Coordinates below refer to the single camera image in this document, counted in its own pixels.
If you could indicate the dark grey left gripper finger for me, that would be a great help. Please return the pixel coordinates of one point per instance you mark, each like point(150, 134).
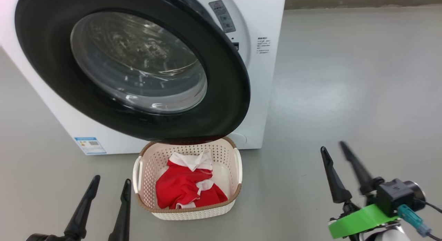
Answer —
point(121, 217)
point(81, 213)

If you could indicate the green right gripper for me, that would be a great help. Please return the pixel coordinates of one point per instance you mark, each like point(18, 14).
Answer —
point(359, 222)

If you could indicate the red and white garment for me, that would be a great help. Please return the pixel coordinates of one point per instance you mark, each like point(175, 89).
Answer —
point(179, 189)

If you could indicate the round black glass washer door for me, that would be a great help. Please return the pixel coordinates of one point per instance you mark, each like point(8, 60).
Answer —
point(51, 61)

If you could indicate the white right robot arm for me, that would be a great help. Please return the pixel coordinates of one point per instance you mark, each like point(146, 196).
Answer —
point(390, 235)

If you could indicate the cream perforated laundry basket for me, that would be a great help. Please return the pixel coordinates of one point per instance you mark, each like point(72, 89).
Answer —
point(152, 165)

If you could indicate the white front-load washing machine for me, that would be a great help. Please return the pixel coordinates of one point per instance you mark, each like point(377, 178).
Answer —
point(266, 78)

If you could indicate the instruction sticker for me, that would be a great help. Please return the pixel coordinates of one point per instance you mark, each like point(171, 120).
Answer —
point(222, 16)

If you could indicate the blue energy label sticker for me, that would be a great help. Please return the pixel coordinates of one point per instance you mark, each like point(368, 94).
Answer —
point(90, 145)

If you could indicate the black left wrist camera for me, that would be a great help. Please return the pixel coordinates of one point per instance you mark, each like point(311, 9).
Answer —
point(45, 238)

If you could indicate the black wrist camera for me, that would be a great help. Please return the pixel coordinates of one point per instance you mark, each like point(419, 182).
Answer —
point(45, 238)
point(393, 196)

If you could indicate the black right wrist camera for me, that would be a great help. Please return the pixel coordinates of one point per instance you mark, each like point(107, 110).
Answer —
point(393, 196)

